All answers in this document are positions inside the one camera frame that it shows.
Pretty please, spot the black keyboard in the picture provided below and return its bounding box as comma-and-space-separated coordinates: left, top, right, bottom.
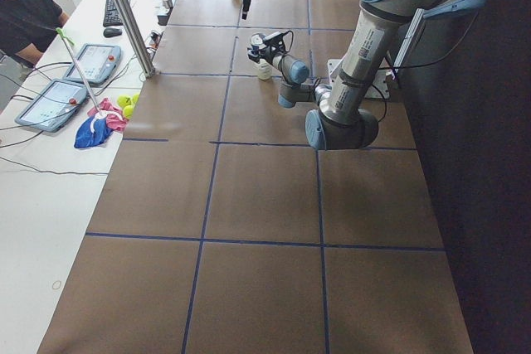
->
103, 0, 130, 27

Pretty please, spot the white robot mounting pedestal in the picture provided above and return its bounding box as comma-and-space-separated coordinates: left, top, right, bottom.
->
326, 59, 391, 100

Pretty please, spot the black computer mouse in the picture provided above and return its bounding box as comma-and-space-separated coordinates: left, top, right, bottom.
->
103, 27, 122, 38

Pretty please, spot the person in black shirt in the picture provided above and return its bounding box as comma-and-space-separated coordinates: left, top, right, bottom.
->
1, 0, 69, 67

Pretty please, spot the blue cloth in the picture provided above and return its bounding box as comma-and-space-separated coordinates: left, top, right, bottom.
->
74, 116, 112, 149

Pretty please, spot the spare tennis ball lower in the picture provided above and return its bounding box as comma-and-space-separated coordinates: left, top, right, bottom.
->
122, 104, 134, 119

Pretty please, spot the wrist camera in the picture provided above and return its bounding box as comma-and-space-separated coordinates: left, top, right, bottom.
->
263, 32, 285, 46

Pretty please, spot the far teach pendant tablet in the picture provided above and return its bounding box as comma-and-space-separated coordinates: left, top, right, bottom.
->
76, 43, 122, 87

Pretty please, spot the spare tennis ball left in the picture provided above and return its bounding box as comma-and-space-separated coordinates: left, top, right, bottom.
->
117, 95, 132, 109

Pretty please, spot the pink cloth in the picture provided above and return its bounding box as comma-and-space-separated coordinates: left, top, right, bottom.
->
87, 98, 129, 133

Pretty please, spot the aluminium frame post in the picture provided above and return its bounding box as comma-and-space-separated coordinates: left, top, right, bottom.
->
114, 0, 155, 79

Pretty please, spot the near teach pendant tablet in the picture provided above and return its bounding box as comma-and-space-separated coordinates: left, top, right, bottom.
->
15, 79, 88, 133

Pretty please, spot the clear tennis ball can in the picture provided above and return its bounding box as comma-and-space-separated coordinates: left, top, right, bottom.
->
250, 33, 272, 80

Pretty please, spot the teach pendant tablet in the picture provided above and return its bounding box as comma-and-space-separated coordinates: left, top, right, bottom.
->
15, 79, 88, 133
76, 43, 122, 87

